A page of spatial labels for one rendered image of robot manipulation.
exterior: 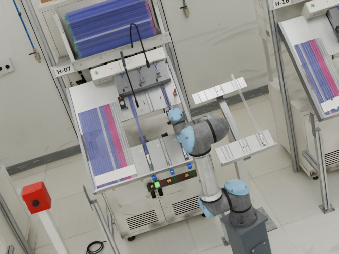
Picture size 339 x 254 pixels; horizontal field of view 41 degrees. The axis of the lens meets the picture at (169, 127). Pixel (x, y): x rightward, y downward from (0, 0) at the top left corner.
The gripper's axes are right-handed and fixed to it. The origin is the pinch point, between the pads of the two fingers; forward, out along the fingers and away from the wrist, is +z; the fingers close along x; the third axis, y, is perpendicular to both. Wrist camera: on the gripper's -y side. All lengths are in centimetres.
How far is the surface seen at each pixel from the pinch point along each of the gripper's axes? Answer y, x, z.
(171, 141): -10.7, 5.5, -1.7
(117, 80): 36.4, 26.0, 4.2
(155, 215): -56, 31, 49
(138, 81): 31.7, 13.8, 3.0
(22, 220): -32, 135, 87
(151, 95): 21.6, 8.8, 6.6
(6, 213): -23, 133, 53
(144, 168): -20.8, 26.1, -4.2
